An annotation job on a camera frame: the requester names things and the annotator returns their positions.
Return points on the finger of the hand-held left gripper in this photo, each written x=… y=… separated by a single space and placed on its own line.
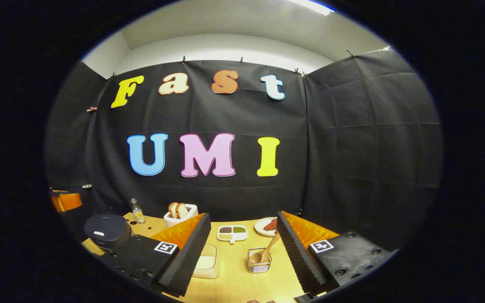
x=67 y=202

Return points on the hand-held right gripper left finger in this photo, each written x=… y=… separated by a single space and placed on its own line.
x=187 y=261

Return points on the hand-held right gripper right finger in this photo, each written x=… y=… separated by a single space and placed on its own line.
x=297 y=256

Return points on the clear container of rice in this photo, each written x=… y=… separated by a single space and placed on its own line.
x=206 y=263

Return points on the wooden spoon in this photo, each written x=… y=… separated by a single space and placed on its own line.
x=256 y=257

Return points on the dark grey rice cooker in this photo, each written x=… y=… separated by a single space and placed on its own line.
x=105 y=229

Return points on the white toaster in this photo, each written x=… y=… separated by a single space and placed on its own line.
x=183 y=221

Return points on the white plate with red meat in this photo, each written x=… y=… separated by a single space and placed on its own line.
x=265 y=227

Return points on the toast slice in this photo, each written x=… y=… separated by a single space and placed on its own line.
x=182 y=210
x=172 y=209

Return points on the white divided bean dish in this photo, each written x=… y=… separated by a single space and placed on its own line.
x=232 y=234

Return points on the small glass bottle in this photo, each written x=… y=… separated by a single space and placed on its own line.
x=138 y=214

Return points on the black backdrop cloth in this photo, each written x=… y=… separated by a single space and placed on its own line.
x=225 y=193

